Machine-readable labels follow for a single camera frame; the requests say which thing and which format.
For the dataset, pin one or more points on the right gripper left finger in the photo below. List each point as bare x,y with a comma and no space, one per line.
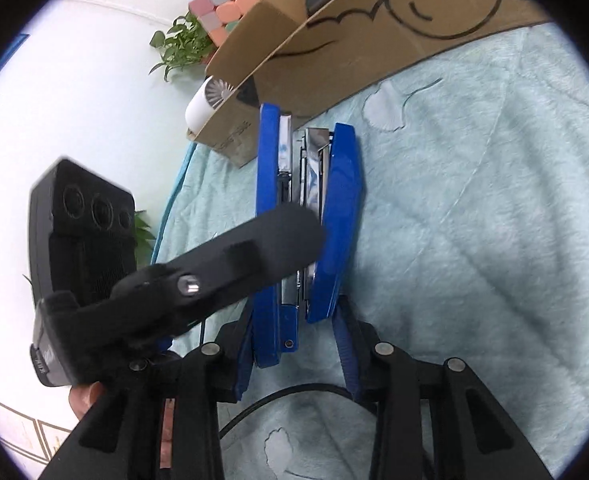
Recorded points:
120,436

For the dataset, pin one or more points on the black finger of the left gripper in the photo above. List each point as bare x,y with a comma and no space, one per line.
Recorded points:
254,255

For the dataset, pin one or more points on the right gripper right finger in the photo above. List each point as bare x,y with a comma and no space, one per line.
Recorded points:
434,421

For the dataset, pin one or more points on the blue stapler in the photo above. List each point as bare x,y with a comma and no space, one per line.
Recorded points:
308,189

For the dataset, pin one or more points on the white spray bottle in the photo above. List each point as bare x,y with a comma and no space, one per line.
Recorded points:
210,95

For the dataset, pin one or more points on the person left hand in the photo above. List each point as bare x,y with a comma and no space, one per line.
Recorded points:
83,397

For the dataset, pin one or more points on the light green quilt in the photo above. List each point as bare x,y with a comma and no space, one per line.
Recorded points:
473,242

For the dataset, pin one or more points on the brown cardboard box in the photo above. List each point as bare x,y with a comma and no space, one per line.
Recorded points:
279,55

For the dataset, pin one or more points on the potted green plant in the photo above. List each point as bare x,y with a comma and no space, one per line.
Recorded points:
185,44

